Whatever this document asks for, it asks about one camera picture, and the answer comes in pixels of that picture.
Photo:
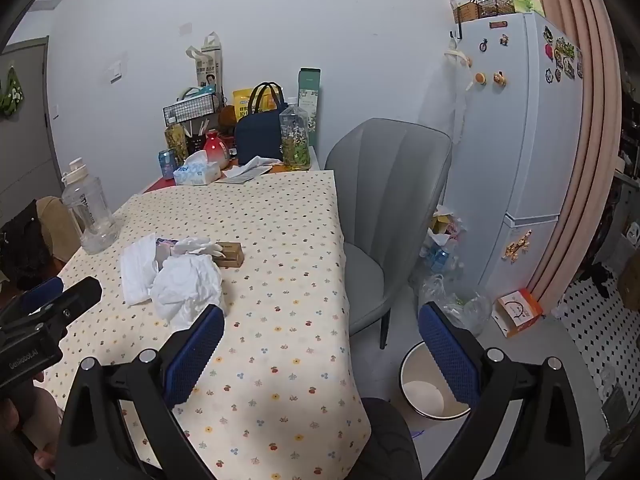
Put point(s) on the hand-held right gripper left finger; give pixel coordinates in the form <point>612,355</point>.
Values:
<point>200,350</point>

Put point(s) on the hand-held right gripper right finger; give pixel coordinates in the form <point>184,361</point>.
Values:
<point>447,355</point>

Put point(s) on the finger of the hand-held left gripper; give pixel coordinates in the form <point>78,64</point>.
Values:
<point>75,296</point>
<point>42,294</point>

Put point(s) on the white round waste bin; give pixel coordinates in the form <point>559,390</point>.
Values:
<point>420,390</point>

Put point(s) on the white tissue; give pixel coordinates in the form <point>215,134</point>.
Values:
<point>185,285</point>

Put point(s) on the person's left hand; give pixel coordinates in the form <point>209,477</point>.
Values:
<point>45,425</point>

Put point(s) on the clear plastic bag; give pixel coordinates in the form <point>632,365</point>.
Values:
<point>465,310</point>

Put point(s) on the tan hat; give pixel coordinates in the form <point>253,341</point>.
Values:
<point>60,230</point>

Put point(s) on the folded white paper towel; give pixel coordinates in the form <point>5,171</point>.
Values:
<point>137,270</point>

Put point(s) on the orange white cardboard box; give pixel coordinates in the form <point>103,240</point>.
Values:
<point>517,312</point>

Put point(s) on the clear large water jug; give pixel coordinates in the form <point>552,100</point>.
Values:
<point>92,215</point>

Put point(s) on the clear bag of bottles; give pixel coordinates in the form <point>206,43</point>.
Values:
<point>440,260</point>

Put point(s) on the small brown box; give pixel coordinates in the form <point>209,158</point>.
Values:
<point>231,256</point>

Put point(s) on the person's leg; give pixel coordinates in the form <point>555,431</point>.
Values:
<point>390,440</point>

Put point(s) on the floral tablecloth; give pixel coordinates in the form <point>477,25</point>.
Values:
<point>280,285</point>

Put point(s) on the white disposable glove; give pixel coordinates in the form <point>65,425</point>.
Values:
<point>195,246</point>

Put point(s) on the gold figure fridge magnet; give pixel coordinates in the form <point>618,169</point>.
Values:
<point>517,247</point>

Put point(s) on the white bag with boxes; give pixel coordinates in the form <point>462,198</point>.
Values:
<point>445,225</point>

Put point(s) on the grey door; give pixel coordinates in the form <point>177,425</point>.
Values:
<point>25,160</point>

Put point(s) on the blue can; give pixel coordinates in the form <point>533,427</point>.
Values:
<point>166,165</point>

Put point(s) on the black cloth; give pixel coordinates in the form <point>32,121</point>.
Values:
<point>600,280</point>

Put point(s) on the blue white tissue box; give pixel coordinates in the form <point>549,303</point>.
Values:
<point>197,175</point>

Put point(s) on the grey upholstered chair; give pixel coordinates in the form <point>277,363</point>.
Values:
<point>390,185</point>

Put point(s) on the glass jar of dried flowers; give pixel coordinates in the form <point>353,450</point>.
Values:
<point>176,145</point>

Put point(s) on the white papers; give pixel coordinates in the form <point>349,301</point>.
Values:
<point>250,167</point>

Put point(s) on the red white vase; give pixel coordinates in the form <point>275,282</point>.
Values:
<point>216,147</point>

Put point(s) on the green hanging decoration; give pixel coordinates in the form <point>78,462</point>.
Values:
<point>11,92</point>

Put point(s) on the white fridge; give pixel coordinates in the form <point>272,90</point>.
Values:
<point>510,160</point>

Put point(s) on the clear bottle with plants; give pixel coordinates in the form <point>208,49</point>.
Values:
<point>295,150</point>

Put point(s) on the dark blue lunch bag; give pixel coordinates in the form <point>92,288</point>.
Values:
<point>257,135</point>

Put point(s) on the yellow packet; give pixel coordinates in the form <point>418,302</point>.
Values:
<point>242,100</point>

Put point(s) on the white paper bag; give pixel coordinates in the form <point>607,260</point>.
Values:
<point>207,72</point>

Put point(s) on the orange round fridge magnet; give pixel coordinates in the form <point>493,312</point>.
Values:
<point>480,78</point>

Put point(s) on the tall green box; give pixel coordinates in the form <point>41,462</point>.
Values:
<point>309,85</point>

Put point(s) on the cluster of fridge magnets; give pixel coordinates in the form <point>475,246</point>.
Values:
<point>565,55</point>

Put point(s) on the wicker basket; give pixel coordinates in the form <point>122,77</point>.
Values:
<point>466,11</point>

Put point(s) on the green yellow card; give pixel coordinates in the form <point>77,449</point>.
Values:
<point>527,2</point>

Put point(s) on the white light switch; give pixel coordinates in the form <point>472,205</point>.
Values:
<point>114,72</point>

